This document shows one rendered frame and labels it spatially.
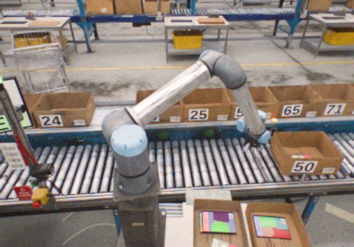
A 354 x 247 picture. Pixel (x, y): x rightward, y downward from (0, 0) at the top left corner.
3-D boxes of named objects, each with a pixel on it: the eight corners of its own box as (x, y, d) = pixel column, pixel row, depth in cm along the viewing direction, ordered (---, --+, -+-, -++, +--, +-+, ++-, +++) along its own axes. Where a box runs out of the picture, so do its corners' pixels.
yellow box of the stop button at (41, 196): (32, 207, 152) (29, 200, 148) (38, 196, 159) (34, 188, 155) (58, 206, 153) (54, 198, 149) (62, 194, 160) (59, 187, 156)
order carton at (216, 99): (183, 123, 212) (184, 106, 202) (180, 104, 236) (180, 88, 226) (229, 121, 215) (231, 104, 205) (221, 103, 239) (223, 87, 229)
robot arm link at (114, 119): (101, 138, 113) (229, 48, 125) (92, 120, 126) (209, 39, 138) (119, 158, 122) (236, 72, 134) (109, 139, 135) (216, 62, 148)
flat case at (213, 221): (236, 234, 143) (236, 232, 142) (202, 232, 144) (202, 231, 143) (233, 213, 154) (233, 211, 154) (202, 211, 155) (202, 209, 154)
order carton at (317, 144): (282, 175, 182) (288, 158, 173) (268, 147, 207) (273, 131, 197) (337, 174, 183) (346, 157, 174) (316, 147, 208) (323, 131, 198)
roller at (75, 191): (77, 200, 169) (68, 200, 169) (92, 148, 212) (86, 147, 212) (76, 195, 167) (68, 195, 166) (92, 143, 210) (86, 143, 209)
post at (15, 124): (40, 211, 166) (-17, 93, 117) (43, 204, 170) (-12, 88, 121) (59, 209, 167) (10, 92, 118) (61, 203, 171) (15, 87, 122)
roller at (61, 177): (49, 202, 168) (47, 197, 165) (70, 149, 211) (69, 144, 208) (57, 201, 168) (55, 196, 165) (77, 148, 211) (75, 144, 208)
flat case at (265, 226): (291, 240, 142) (292, 239, 141) (256, 237, 143) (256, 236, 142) (284, 218, 153) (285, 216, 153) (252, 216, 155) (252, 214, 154)
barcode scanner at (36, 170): (55, 181, 145) (48, 169, 139) (34, 185, 145) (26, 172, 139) (59, 172, 150) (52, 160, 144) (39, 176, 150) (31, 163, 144)
